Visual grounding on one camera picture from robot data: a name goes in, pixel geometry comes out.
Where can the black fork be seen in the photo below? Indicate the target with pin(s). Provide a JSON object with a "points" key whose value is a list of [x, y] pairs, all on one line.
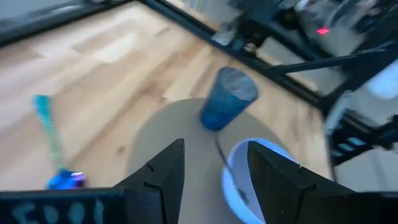
{"points": [[228, 166]]}

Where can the round grey placemat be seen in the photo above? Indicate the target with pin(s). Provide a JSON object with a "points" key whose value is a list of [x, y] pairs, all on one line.
{"points": [[199, 130]]}

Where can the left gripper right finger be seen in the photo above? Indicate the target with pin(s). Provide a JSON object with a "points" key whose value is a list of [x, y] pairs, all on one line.
{"points": [[286, 193]]}

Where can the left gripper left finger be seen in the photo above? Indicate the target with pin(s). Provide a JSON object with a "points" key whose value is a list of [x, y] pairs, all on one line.
{"points": [[161, 186]]}

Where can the blue translucent plastic cup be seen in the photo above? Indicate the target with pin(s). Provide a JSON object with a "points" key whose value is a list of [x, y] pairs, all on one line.
{"points": [[225, 102]]}

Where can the black table frame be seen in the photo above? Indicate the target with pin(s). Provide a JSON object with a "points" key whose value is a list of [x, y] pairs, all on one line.
{"points": [[280, 79]]}

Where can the pale lavender bowl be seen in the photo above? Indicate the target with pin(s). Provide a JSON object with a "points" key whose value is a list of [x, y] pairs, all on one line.
{"points": [[239, 168]]}

